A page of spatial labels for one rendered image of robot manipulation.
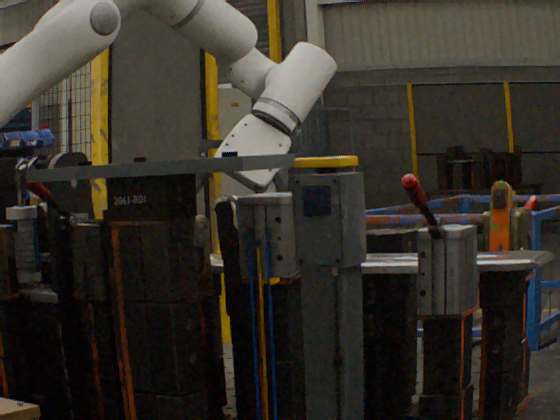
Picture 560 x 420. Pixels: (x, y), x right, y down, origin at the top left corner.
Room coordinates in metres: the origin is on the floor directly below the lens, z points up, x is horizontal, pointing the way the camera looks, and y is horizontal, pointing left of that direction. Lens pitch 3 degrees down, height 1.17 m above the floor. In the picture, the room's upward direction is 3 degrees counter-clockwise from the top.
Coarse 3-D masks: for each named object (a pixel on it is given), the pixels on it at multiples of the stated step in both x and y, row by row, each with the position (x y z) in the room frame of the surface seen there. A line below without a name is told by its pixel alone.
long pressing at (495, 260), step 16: (368, 256) 1.76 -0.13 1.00; (384, 256) 1.75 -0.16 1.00; (400, 256) 1.73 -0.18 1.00; (416, 256) 1.71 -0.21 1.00; (480, 256) 1.65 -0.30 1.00; (496, 256) 1.62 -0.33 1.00; (512, 256) 1.61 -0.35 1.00; (528, 256) 1.59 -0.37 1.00; (544, 256) 1.60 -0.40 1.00; (368, 272) 1.62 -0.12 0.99; (384, 272) 1.61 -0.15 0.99; (400, 272) 1.60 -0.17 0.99; (416, 272) 1.59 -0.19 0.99
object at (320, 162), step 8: (296, 160) 1.37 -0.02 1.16; (304, 160) 1.37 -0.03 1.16; (312, 160) 1.36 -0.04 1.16; (320, 160) 1.36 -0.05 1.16; (328, 160) 1.35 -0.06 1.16; (336, 160) 1.35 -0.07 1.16; (344, 160) 1.36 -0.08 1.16; (352, 160) 1.38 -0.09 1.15; (296, 168) 1.37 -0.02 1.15; (320, 168) 1.38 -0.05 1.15; (328, 168) 1.37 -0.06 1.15; (336, 168) 1.38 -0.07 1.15
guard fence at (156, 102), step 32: (128, 32) 4.98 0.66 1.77; (160, 32) 5.21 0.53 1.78; (96, 64) 4.78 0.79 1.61; (128, 64) 4.99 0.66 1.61; (160, 64) 5.21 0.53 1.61; (192, 64) 5.46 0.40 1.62; (96, 96) 4.78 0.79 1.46; (128, 96) 4.99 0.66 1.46; (160, 96) 5.21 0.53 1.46; (192, 96) 5.45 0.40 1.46; (96, 128) 4.78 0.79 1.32; (128, 128) 4.99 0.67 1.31; (160, 128) 5.21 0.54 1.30; (192, 128) 5.45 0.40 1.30; (96, 160) 4.78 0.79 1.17; (128, 160) 4.99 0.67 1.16; (160, 160) 5.21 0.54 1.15; (96, 192) 4.78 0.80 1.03; (224, 320) 5.57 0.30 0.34
